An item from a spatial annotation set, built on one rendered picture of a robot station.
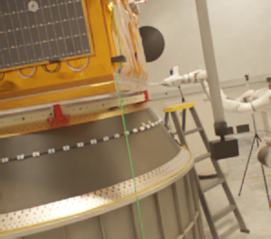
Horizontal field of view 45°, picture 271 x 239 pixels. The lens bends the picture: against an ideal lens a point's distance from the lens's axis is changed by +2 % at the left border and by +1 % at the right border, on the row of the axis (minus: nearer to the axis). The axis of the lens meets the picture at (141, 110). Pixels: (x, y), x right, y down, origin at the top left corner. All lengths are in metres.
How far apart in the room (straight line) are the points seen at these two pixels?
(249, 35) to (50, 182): 8.94
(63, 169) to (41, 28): 0.75
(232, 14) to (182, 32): 1.48
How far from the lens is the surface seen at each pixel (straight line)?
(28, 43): 1.76
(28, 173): 1.89
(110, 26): 1.74
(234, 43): 10.13
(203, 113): 5.90
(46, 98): 1.76
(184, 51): 9.93
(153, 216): 2.04
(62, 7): 1.72
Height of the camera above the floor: 1.71
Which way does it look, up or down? 3 degrees down
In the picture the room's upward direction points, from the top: 10 degrees counter-clockwise
